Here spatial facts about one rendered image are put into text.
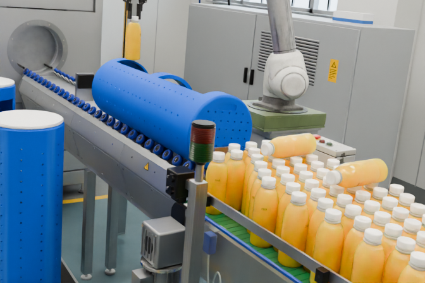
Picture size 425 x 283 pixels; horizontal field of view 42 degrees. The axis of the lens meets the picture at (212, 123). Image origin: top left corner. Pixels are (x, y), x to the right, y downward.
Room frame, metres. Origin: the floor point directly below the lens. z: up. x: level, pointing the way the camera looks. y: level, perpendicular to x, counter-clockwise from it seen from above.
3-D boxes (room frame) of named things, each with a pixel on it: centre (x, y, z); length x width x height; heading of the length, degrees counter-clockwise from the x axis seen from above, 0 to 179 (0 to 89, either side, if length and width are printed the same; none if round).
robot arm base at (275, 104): (2.63, -0.29, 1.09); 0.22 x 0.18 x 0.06; 38
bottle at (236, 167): (1.70, -0.09, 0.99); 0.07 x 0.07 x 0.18
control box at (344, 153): (1.90, -0.41, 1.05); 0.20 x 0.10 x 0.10; 35
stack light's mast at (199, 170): (1.38, 0.02, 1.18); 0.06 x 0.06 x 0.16
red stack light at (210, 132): (1.38, 0.02, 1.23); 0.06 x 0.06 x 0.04
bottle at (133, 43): (2.55, 0.40, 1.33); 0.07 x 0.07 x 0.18
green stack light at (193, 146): (1.38, 0.02, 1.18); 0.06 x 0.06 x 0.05
